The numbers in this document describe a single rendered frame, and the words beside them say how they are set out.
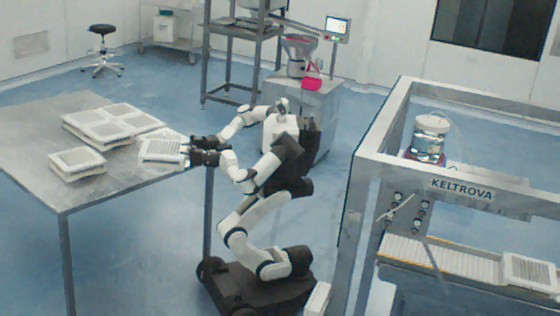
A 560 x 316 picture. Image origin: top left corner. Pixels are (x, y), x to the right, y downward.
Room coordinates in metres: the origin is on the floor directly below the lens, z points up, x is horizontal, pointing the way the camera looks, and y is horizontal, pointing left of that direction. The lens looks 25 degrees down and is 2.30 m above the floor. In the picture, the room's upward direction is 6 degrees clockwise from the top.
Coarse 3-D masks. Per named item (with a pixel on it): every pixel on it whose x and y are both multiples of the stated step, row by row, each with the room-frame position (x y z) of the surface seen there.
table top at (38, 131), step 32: (64, 96) 3.84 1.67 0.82; (96, 96) 3.91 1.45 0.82; (0, 128) 3.15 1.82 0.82; (32, 128) 3.21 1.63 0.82; (64, 128) 3.26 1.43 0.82; (0, 160) 2.73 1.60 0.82; (32, 160) 2.77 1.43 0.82; (128, 160) 2.91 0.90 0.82; (32, 192) 2.42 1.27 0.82; (64, 192) 2.46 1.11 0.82; (96, 192) 2.50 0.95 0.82; (128, 192) 2.59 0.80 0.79
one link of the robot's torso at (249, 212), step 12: (288, 192) 2.74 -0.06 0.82; (240, 204) 2.74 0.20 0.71; (252, 204) 2.75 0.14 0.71; (264, 204) 2.67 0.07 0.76; (276, 204) 2.70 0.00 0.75; (228, 216) 2.71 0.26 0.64; (240, 216) 2.69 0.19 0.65; (252, 216) 2.67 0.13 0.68; (264, 216) 2.70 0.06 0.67; (216, 228) 2.69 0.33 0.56; (228, 228) 2.62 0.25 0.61; (240, 228) 2.62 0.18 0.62
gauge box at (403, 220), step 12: (384, 204) 2.17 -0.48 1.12; (408, 204) 2.14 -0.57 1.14; (420, 204) 2.12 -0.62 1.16; (432, 204) 2.11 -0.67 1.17; (384, 216) 2.16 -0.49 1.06; (396, 216) 2.15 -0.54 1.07; (408, 216) 2.13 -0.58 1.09; (396, 228) 2.15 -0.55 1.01; (408, 228) 2.13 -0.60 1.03; (420, 228) 2.11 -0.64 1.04
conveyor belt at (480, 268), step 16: (384, 240) 2.38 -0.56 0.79; (400, 240) 2.39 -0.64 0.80; (416, 240) 2.40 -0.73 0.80; (400, 256) 2.25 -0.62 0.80; (416, 256) 2.26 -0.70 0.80; (448, 256) 2.29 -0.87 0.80; (464, 256) 2.30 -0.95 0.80; (464, 272) 2.16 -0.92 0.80; (480, 272) 2.18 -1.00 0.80; (496, 272) 2.19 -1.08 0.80
